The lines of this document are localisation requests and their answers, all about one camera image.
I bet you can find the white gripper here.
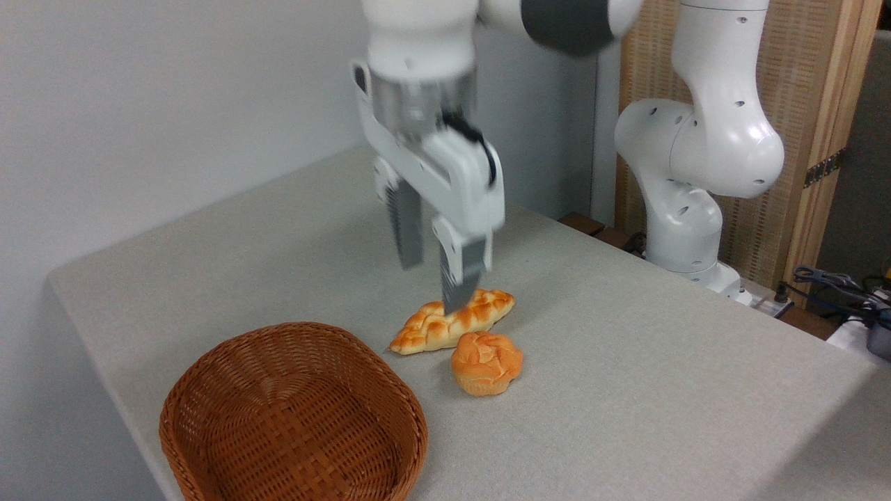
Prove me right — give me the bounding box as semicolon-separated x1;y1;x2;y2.
351;61;507;316

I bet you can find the long braided bread loaf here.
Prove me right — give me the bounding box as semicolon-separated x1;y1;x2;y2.
386;288;517;356

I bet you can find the round golden bread roll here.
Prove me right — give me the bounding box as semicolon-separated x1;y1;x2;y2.
450;331;525;398

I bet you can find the white power strip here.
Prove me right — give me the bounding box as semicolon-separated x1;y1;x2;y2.
736;280;796;319

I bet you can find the grey tablecloth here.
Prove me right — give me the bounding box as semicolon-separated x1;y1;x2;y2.
47;145;891;501

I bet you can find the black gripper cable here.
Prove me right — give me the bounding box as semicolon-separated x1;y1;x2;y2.
441;110;499;189

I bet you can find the bundle of dark cables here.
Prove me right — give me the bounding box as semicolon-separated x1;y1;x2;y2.
785;265;891;329

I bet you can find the brown woven wicker basket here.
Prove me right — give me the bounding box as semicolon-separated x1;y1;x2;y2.
159;321;429;501

